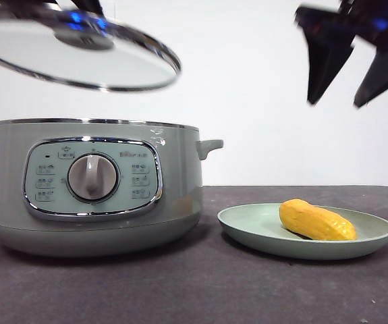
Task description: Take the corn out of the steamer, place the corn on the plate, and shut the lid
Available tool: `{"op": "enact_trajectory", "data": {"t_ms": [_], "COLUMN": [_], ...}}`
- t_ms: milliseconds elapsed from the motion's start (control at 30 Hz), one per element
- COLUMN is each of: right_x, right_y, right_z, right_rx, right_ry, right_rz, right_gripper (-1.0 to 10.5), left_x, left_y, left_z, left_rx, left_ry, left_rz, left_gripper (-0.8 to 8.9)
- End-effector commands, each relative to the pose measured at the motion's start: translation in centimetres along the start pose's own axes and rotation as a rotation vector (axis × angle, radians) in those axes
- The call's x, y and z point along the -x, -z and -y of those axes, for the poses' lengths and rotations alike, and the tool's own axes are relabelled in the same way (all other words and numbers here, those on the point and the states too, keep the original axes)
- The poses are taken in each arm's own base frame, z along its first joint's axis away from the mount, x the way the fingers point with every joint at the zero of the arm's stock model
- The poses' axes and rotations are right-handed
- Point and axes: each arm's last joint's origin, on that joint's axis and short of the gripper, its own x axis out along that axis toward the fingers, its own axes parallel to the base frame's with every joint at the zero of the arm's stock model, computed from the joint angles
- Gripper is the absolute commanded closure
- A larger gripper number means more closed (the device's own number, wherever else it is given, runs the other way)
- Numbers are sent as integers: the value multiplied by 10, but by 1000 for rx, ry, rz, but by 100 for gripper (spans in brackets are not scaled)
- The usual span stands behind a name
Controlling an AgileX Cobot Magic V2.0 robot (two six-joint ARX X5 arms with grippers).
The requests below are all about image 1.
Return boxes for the pale green electric steamer pot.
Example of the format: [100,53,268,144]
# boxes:
[0,117,224,259]

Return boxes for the pale green round plate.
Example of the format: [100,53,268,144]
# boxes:
[217,202,388,261]

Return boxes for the yellow corn cob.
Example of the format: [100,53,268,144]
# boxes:
[279,198,358,242]

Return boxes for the glass lid with green knob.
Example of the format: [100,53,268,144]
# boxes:
[0,5,183,93]

